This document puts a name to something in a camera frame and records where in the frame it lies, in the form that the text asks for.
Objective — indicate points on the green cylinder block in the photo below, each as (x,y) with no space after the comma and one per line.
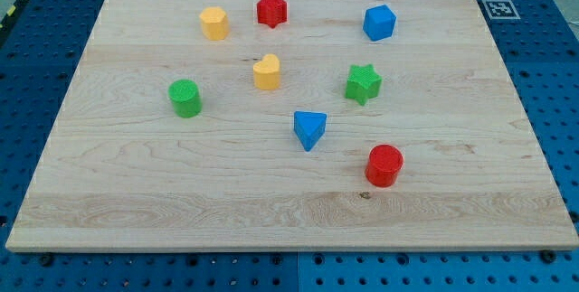
(185,98)

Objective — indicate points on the blue cube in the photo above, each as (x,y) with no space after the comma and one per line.
(379,22)

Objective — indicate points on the blue triangle block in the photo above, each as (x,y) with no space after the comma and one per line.
(309,127)

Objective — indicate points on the white fiducial marker tag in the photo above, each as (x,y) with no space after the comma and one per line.
(500,10)

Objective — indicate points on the wooden board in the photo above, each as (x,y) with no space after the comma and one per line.
(122,172)

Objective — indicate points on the red cylinder block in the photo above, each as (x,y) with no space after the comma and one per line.
(383,165)

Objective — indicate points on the yellow black hazard tape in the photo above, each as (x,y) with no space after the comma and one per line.
(12,14)

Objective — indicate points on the green star block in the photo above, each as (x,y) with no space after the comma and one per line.
(363,83)

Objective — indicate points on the yellow hexagon block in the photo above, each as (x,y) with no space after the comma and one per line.
(214,23)

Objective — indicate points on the red star block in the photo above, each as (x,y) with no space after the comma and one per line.
(272,12)

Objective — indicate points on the yellow heart block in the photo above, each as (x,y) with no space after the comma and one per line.
(266,72)

